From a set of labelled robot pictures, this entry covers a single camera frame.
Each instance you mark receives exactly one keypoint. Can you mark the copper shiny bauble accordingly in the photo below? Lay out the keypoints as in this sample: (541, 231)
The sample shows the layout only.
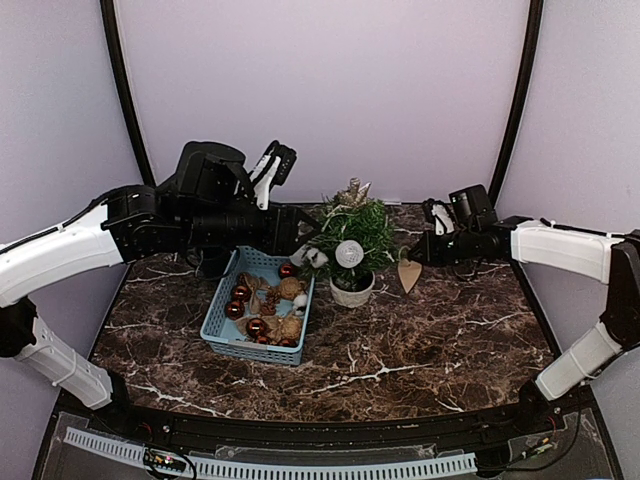
(287, 343)
(287, 270)
(235, 310)
(256, 327)

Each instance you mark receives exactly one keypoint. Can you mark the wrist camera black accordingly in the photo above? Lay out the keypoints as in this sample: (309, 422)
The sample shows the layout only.
(436, 211)
(288, 157)

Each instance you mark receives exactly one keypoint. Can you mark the left black frame post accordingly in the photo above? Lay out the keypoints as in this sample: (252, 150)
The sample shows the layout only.
(124, 91)

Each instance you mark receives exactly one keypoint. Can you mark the white cotton boll sprig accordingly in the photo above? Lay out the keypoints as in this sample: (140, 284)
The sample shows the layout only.
(299, 304)
(309, 255)

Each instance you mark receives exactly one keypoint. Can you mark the white slotted cable duct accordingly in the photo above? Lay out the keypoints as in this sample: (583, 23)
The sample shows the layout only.
(244, 463)

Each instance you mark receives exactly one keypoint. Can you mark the beige twine ball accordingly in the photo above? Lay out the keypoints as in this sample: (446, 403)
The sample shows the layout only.
(291, 287)
(291, 327)

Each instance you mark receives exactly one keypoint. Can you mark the small green christmas tree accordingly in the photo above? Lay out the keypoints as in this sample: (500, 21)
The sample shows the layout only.
(369, 225)

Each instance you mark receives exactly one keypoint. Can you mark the light blue plastic basket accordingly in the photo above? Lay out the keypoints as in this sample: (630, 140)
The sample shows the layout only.
(221, 332)

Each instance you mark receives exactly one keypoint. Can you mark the small circuit board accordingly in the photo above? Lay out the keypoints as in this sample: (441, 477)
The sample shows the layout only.
(161, 461)

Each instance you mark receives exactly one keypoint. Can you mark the white textured tree pot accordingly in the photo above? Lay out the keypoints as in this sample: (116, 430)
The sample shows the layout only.
(357, 295)

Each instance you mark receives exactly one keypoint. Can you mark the black front rail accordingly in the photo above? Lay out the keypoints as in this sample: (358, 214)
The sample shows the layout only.
(483, 428)

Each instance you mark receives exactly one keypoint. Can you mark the black frame post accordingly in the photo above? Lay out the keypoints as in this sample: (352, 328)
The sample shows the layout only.
(124, 91)
(526, 65)

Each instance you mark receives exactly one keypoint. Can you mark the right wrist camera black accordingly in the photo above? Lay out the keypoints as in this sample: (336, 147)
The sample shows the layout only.
(436, 211)

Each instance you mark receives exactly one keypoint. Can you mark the white woven ball light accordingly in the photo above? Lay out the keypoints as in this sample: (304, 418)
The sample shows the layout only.
(349, 254)

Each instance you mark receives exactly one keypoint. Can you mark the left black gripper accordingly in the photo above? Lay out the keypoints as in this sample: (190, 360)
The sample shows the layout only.
(281, 234)

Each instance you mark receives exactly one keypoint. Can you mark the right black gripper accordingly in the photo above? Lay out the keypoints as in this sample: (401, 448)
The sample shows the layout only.
(430, 256)

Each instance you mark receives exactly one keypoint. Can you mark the right black frame post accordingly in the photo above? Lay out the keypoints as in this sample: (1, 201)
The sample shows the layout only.
(526, 65)

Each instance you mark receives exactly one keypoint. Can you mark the tan wooden heart ornament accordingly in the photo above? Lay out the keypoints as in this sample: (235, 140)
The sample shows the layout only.
(409, 271)

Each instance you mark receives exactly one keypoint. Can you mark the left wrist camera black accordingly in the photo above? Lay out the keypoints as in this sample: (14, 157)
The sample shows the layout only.
(288, 157)

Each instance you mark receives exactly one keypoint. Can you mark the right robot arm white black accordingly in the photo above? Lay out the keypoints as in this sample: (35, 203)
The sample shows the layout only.
(468, 228)

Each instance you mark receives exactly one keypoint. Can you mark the small brown pine cone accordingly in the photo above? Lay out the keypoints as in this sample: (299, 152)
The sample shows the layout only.
(272, 297)

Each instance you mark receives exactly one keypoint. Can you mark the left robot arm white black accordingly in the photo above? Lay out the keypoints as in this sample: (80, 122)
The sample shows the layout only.
(211, 201)

